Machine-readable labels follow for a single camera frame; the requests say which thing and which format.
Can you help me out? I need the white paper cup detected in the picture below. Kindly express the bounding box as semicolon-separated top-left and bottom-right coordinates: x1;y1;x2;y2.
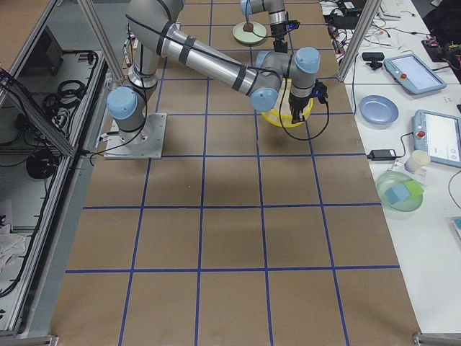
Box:
404;150;431;173

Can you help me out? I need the teach pendant near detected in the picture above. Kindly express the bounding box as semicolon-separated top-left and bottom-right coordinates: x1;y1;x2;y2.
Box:
412;110;460;168

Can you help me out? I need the black power adapter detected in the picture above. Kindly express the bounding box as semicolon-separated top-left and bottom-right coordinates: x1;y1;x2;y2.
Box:
367;149;397;161

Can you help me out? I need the yellow steamer basket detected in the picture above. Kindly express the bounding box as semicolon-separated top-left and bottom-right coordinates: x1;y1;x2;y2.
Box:
261;79;301;128

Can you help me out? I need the teach pendant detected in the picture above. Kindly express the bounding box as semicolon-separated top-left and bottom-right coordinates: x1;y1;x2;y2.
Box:
412;110;460;168
383;53;447;94

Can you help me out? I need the green bowl with sponges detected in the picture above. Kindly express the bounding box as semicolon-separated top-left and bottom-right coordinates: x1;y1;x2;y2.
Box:
375;171;424;212

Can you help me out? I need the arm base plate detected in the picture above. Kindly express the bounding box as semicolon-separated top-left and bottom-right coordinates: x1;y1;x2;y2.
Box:
103;113;167;159

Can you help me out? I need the aluminium frame post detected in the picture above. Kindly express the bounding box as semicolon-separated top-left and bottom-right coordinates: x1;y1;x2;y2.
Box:
337;0;381;82

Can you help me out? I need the brown steamed bun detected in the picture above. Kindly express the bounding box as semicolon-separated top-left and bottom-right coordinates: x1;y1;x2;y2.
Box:
243;22;254;32

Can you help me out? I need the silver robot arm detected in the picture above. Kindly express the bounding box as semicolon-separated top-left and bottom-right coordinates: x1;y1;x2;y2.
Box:
125;1;328;124
240;0;288;53

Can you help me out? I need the light green plate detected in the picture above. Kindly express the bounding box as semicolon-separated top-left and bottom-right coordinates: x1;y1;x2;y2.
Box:
233;22;267;45

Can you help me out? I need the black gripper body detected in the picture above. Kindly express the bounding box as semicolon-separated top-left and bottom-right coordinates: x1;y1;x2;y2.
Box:
272;23;288;53
290;96;307;124

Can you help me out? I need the black webcam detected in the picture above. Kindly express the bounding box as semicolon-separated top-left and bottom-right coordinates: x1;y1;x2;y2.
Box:
362;52;385;71

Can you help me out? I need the blue plate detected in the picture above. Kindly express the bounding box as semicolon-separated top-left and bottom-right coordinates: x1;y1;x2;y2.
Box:
359;95;399;129

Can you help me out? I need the teach pendant far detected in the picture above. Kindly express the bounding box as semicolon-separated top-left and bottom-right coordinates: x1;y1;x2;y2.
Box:
383;53;447;94

